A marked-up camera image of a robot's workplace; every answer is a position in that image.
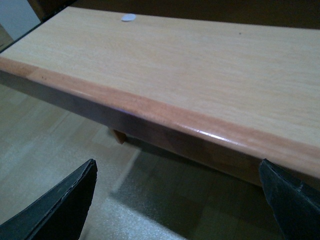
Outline wooden keyboard tray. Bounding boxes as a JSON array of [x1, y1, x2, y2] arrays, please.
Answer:
[[0, 7, 320, 187]]

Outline white round sticker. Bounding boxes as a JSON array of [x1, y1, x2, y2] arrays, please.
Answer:
[[121, 13, 136, 22]]

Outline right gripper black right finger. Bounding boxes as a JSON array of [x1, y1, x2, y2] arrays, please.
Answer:
[[259, 159, 320, 240]]

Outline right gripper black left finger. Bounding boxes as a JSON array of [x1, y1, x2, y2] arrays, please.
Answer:
[[0, 159, 97, 240]]

